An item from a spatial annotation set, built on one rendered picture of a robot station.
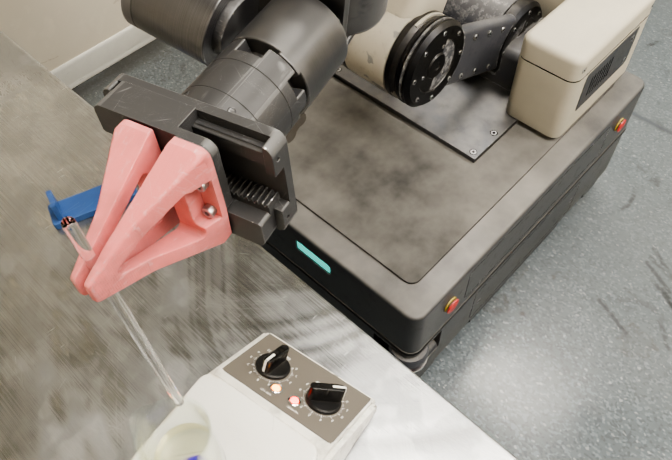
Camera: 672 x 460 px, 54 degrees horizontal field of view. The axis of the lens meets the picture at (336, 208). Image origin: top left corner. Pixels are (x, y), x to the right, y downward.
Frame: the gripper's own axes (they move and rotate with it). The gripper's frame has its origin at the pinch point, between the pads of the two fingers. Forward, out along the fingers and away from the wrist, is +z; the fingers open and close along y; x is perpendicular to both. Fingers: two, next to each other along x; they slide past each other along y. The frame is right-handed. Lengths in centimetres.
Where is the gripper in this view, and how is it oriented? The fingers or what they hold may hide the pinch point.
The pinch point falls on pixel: (95, 277)
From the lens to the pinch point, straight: 32.0
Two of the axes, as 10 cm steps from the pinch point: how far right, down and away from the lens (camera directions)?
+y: 8.8, 3.5, -3.2
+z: -4.7, 7.1, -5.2
